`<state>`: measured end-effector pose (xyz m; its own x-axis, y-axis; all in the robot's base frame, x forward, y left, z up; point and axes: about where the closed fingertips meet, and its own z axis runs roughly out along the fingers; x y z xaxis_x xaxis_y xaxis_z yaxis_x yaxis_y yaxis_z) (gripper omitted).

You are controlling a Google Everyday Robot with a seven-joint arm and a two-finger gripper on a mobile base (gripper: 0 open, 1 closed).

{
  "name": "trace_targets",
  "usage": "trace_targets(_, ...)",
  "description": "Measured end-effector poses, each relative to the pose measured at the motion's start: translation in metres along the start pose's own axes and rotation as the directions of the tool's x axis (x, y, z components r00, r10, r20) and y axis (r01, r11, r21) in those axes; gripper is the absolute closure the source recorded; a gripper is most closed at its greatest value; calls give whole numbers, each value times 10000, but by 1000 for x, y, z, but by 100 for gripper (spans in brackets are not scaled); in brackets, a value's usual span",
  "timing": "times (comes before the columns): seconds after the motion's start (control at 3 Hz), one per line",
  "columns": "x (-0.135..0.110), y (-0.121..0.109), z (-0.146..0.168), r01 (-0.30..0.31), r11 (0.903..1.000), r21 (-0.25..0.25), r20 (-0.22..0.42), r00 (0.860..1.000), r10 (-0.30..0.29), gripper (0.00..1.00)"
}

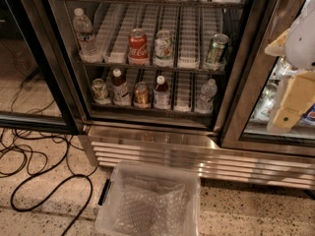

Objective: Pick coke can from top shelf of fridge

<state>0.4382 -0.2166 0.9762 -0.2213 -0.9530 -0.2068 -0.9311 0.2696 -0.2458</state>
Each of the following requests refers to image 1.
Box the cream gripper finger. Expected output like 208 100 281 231
272 108 301 130
267 78 288 135

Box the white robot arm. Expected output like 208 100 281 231
265 0 315 134

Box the white green can right compartment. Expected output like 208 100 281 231
253 83 278 121

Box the blue pepsi can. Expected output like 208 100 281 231
301 104 315 126

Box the closed glass fridge door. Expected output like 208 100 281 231
221 0 315 156

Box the white green soda can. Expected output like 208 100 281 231
154 29 173 67

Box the stainless steel fridge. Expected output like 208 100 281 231
13 0 315 191

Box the red coca cola can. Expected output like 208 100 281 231
128 29 149 65

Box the green white can bottom shelf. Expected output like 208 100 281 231
92 79 110 104

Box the clear water bottle middle shelf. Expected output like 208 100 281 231
73 8 98 55

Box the open glass fridge door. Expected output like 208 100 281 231
0 0 83 135

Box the small clear water bottle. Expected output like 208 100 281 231
196 79 218 113

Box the dark tea bottle white cap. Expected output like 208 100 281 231
154 76 170 109

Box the bubble wrap sheet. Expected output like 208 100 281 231
113 178 188 236

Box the clear plastic bin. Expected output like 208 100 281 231
95 161 200 236

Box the brown tea bottle white cap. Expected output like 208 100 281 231
111 68 131 106

